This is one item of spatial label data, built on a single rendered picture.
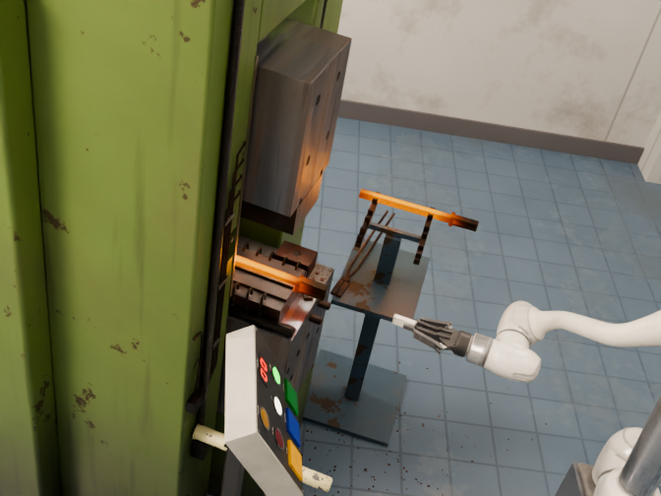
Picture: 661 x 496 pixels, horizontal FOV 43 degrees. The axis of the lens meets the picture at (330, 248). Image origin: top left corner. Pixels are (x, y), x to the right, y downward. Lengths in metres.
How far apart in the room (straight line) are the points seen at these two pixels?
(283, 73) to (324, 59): 0.14
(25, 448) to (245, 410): 1.06
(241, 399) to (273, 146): 0.63
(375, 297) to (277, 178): 1.02
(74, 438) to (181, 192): 1.14
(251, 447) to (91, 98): 0.86
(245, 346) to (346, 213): 2.58
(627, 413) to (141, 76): 2.85
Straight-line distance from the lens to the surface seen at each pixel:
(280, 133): 2.10
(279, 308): 2.52
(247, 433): 1.92
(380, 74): 5.34
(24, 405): 2.68
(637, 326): 2.37
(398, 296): 3.10
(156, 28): 1.80
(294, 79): 2.02
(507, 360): 2.49
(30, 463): 2.90
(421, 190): 4.93
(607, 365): 4.23
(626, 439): 2.68
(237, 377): 2.04
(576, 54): 5.43
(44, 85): 2.04
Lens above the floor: 2.70
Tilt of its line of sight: 38 degrees down
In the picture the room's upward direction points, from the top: 11 degrees clockwise
